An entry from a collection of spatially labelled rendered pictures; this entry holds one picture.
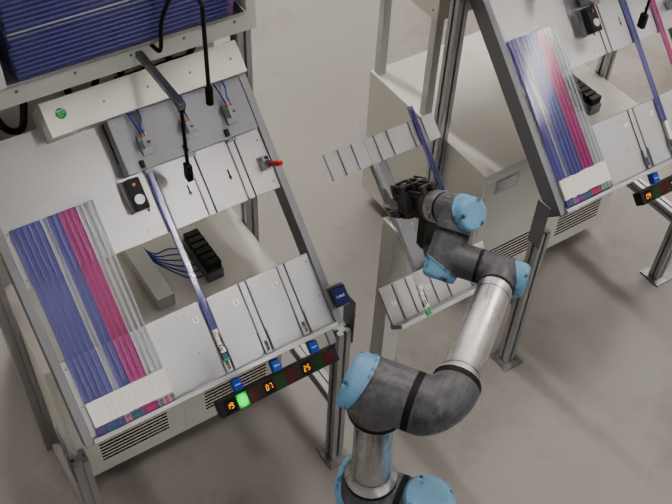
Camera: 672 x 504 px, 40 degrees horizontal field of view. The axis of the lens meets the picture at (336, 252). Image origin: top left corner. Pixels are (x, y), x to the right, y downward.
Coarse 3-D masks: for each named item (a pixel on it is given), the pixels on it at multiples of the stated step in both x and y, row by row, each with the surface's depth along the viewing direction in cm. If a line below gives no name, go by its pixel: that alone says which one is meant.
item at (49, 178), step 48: (0, 144) 206; (48, 144) 210; (96, 144) 215; (240, 144) 229; (0, 192) 206; (48, 192) 210; (96, 192) 214; (192, 192) 224; (240, 192) 229; (144, 240) 218
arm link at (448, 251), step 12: (444, 228) 196; (432, 240) 199; (444, 240) 196; (456, 240) 196; (468, 240) 199; (432, 252) 197; (444, 252) 196; (456, 252) 195; (468, 252) 195; (432, 264) 196; (444, 264) 196; (456, 264) 195; (468, 264) 194; (432, 276) 196; (444, 276) 196; (456, 276) 198; (468, 276) 196
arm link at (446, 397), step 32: (480, 256) 194; (480, 288) 189; (512, 288) 191; (480, 320) 182; (448, 352) 179; (480, 352) 177; (448, 384) 168; (480, 384) 173; (416, 416) 166; (448, 416) 167
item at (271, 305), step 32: (256, 288) 229; (288, 288) 233; (320, 288) 236; (160, 320) 219; (192, 320) 222; (224, 320) 225; (256, 320) 229; (288, 320) 232; (320, 320) 236; (160, 352) 219; (192, 352) 222; (256, 352) 228; (192, 384) 222
